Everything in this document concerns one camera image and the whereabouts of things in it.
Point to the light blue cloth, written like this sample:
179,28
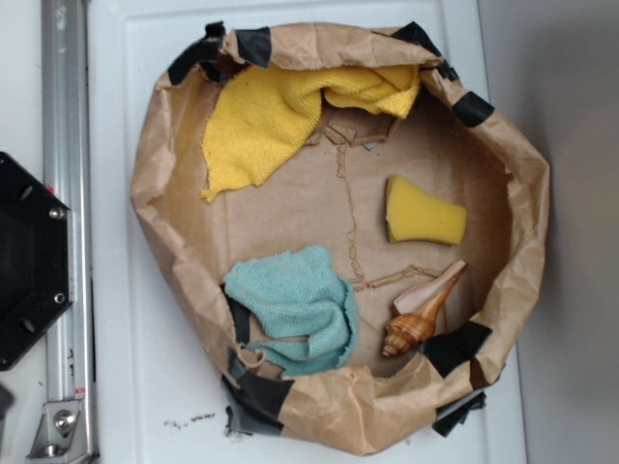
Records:
308,311

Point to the yellow cloth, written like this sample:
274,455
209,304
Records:
263,117

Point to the brown paper bag bin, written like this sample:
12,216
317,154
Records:
331,193

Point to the yellow sponge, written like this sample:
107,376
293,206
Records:
414,215

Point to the brown spiral seashell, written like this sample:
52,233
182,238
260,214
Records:
416,310

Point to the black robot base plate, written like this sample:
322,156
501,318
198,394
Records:
35,273

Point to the aluminium rail frame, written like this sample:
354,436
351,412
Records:
70,352

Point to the metal corner bracket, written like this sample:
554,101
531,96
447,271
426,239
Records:
61,434

